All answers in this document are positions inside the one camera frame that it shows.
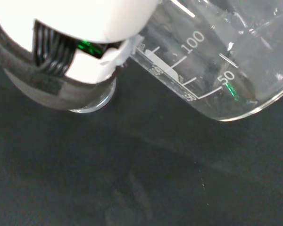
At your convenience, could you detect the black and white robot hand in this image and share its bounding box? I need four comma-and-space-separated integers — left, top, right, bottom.
0, 0, 165, 84

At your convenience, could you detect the black bench cloth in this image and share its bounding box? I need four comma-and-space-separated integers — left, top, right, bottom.
0, 42, 283, 226

